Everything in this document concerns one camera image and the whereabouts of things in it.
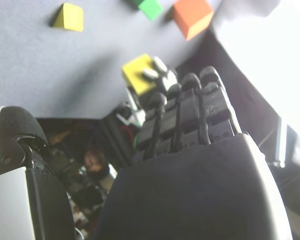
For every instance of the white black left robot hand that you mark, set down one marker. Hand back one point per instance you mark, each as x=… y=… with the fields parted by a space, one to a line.
x=190 y=195

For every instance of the large yellow cube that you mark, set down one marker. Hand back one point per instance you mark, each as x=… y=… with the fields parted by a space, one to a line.
x=135 y=72

